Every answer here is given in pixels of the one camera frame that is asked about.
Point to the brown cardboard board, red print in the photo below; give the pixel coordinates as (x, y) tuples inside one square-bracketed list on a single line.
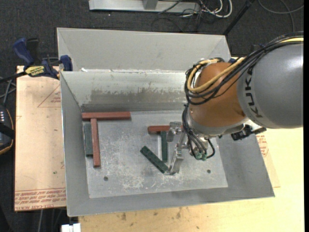
[(38, 134)]

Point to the grey metal bin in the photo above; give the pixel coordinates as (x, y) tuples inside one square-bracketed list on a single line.
[(135, 178)]

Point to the dark green flat block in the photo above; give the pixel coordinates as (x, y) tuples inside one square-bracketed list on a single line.
[(88, 139), (153, 158), (164, 146)]

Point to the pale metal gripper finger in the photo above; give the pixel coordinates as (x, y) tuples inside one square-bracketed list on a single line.
[(172, 165), (177, 162)]

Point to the red-brown flat block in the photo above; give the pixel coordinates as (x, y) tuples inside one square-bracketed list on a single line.
[(95, 144), (157, 129), (106, 116)]

